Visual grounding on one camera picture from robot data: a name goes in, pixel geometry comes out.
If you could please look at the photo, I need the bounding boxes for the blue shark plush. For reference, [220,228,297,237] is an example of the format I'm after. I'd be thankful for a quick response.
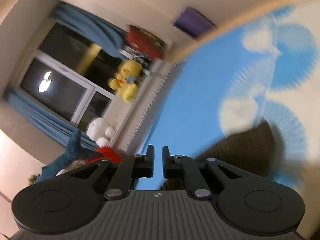
[35,129,102,183]

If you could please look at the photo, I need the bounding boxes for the purple box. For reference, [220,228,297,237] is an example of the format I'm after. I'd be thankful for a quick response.
[174,7,217,38]

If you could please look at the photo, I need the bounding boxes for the window with white frame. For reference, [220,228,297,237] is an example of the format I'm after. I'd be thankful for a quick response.
[20,23,121,131]

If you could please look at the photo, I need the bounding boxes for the blue white patterned bedsheet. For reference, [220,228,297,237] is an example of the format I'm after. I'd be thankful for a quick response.
[138,0,319,190]

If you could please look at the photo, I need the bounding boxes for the white plush toy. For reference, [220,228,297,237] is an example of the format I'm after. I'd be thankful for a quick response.
[86,118,116,148]

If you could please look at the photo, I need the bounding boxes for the yellow plush bear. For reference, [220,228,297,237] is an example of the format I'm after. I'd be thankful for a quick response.
[107,60,143,103]

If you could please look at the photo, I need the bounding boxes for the dark brown corduroy pants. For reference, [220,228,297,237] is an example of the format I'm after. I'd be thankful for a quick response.
[159,121,287,192]

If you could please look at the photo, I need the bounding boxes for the blue curtain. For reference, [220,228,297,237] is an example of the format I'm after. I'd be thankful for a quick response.
[50,2,126,60]
[3,87,99,151]

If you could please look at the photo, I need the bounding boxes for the red knitted blanket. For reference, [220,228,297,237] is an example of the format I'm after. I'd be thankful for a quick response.
[97,147,122,163]

